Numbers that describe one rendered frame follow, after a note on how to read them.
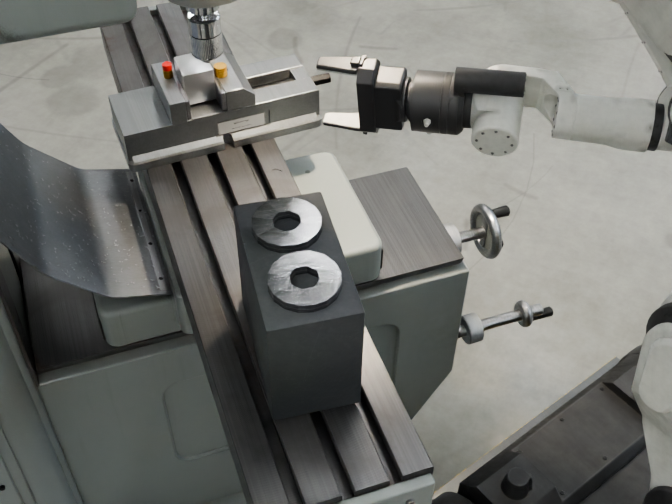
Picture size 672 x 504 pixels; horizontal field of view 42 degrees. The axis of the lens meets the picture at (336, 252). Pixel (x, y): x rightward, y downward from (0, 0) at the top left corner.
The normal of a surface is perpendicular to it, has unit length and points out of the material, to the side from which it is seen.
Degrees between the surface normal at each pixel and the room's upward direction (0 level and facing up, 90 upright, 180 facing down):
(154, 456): 90
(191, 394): 90
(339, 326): 90
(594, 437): 0
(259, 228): 0
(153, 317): 90
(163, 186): 0
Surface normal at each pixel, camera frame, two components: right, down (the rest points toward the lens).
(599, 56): 0.01, -0.70
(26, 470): 0.33, 0.66
